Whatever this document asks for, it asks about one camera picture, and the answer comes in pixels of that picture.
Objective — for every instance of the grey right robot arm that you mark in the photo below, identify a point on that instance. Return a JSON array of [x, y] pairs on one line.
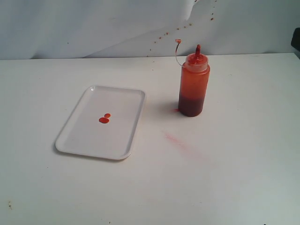
[[295, 42]]

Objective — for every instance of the red sauce squeeze bottle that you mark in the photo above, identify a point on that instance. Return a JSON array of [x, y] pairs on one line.
[[195, 72]]

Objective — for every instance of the white rectangular plastic tray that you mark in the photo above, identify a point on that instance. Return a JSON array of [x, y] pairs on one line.
[[84, 135]]

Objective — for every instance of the red sauce drops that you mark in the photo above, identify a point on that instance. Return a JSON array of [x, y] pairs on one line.
[[105, 119]]

